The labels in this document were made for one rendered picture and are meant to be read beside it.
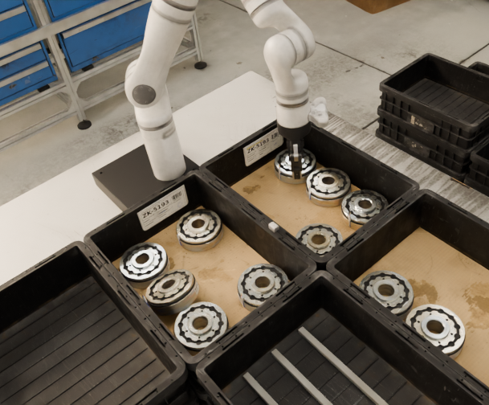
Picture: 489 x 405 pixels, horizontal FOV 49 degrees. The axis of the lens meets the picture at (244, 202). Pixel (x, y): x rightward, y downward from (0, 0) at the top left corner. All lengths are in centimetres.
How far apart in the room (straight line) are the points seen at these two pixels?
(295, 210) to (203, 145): 52
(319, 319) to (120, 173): 76
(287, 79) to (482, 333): 60
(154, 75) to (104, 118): 193
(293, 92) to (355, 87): 203
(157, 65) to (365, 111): 184
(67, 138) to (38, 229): 161
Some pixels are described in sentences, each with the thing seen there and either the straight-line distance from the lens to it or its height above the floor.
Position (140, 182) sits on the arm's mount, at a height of 75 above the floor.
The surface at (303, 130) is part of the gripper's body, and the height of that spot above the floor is 100.
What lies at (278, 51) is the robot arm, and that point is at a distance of 106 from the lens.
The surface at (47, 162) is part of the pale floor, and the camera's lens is 301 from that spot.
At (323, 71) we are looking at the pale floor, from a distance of 329.
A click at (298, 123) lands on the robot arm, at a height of 102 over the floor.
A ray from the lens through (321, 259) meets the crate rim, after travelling 101.
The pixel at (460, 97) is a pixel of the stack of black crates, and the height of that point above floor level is 49.
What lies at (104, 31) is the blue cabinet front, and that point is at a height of 46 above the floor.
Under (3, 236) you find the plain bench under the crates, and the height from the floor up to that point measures 70.
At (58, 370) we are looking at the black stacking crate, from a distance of 111.
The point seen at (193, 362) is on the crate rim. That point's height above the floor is 93.
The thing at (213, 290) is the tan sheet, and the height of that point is 83.
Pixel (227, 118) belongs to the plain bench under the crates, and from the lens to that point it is 175.
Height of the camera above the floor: 172
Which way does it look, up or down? 45 degrees down
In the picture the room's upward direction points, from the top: 9 degrees counter-clockwise
